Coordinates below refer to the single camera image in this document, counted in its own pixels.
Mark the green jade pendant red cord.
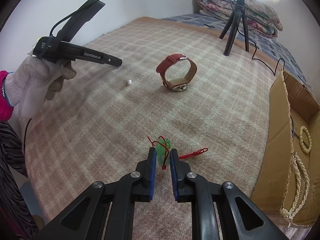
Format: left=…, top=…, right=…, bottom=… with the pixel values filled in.
left=146, top=135, right=209, bottom=170

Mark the cream bead bracelet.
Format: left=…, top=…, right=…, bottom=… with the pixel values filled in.
left=299, top=125, right=313, bottom=153

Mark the left forearm pink sleeve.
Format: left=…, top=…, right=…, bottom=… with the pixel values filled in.
left=0, top=70, right=14, bottom=121

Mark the left hand white glove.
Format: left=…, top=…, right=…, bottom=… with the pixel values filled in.
left=4, top=56, right=76, bottom=119

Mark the pink plaid blanket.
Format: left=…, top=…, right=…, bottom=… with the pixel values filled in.
left=23, top=16, right=320, bottom=240

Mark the brown cardboard box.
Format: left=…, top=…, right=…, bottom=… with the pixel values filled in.
left=251, top=71, right=319, bottom=227

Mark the black hoop with lens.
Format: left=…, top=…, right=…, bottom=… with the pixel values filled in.
left=290, top=116, right=300, bottom=138

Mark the zebra striped clothing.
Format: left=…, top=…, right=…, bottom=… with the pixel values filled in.
left=1, top=121, right=39, bottom=239

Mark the blue patterned bed sheet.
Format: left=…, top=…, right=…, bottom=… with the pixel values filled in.
left=164, top=13, right=312, bottom=91

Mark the black tripod stand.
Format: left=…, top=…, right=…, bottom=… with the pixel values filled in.
left=219, top=0, right=249, bottom=56

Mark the folded floral quilt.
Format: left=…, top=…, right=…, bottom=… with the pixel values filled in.
left=197, top=0, right=283, bottom=39

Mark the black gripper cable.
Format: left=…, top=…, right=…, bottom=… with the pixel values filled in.
left=23, top=0, right=106, bottom=176

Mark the red strap wristwatch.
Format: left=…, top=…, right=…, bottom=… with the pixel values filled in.
left=156, top=54, right=197, bottom=92

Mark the twisted pearl necklace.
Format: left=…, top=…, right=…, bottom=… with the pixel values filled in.
left=279, top=152, right=311, bottom=221

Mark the black ring light cable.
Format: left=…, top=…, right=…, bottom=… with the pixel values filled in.
left=227, top=0, right=287, bottom=77

